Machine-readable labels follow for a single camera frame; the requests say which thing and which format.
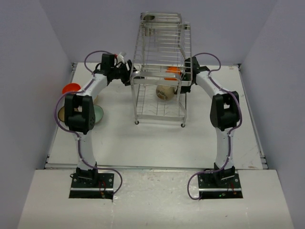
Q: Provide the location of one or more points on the orange bowl on table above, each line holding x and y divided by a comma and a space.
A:
71, 87

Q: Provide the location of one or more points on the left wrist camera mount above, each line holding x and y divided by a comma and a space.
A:
120, 57

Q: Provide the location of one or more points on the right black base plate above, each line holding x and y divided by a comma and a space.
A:
211, 188

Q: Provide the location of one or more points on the green bowl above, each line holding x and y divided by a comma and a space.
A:
98, 111

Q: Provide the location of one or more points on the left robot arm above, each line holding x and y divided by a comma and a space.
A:
79, 110

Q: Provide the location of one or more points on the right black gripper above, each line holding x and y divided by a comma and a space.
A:
184, 89

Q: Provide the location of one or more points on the metal two-tier dish rack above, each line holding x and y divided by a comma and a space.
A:
170, 46

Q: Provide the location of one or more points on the cream beige bowl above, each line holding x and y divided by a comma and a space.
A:
96, 100

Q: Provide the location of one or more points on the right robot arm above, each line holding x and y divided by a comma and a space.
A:
224, 116

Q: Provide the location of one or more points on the metal utensil cup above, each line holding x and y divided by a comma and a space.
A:
147, 24

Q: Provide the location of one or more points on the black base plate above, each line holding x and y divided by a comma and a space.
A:
211, 188
98, 188

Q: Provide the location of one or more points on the orange bowl in rack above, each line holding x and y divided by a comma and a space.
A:
177, 73

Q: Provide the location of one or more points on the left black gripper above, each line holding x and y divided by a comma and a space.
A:
127, 80

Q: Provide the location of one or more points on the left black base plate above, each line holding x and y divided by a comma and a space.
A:
98, 188

